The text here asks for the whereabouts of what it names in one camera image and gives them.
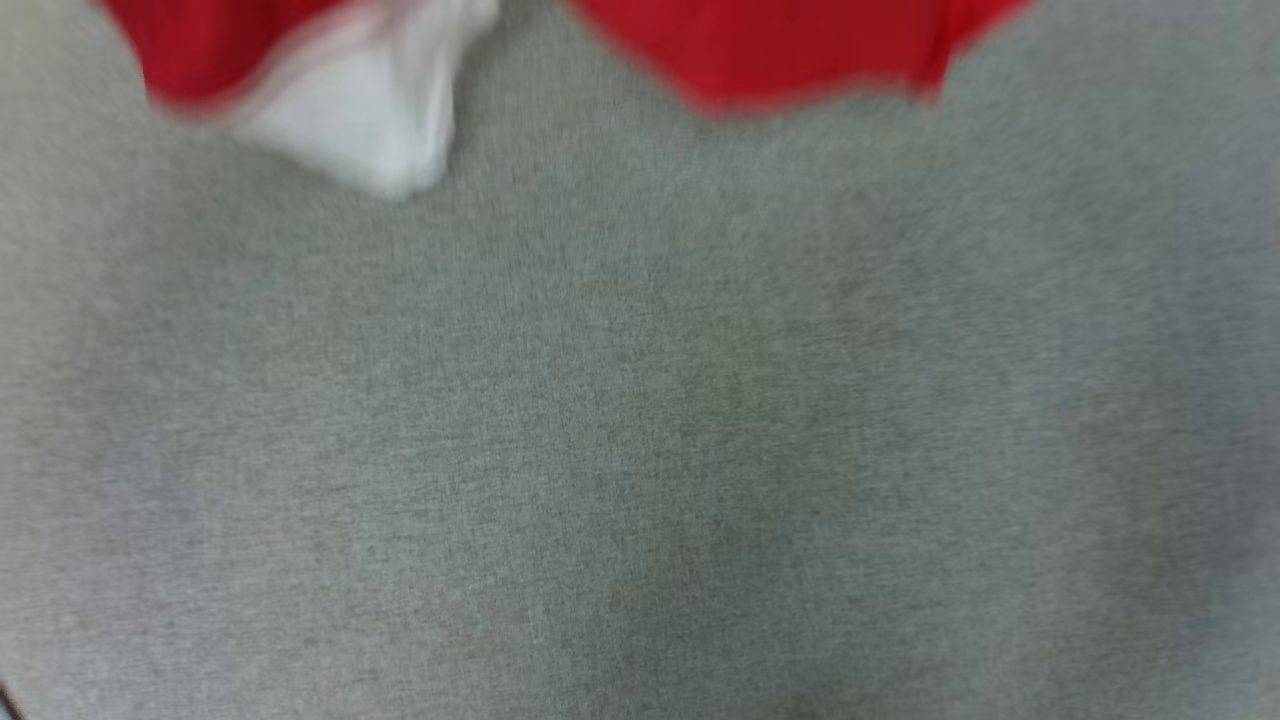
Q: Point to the red and white garment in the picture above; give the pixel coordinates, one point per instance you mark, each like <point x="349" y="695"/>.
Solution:
<point x="800" y="45"/>

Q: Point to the grey fabric sofa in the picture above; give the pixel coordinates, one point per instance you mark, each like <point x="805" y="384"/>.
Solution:
<point x="640" y="450"/>

